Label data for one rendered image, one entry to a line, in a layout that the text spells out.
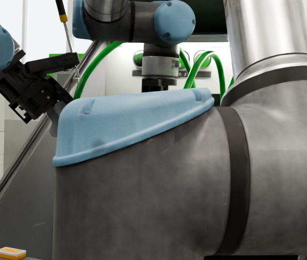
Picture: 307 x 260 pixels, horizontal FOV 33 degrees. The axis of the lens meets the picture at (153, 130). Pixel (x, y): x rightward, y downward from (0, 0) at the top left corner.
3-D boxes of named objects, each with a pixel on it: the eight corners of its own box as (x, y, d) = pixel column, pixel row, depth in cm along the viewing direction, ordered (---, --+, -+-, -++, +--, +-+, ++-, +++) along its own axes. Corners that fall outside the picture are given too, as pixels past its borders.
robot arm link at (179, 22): (135, 39, 90) (128, 46, 101) (197, 44, 92) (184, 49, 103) (136, -6, 90) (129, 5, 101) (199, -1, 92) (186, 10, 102)
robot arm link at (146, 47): (147, -2, 101) (141, 5, 110) (145, 54, 102) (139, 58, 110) (187, 0, 102) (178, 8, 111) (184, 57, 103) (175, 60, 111)
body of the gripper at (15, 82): (28, 127, 104) (-16, 82, 101) (56, 99, 108) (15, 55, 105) (41, 120, 98) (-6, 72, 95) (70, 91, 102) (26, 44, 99)
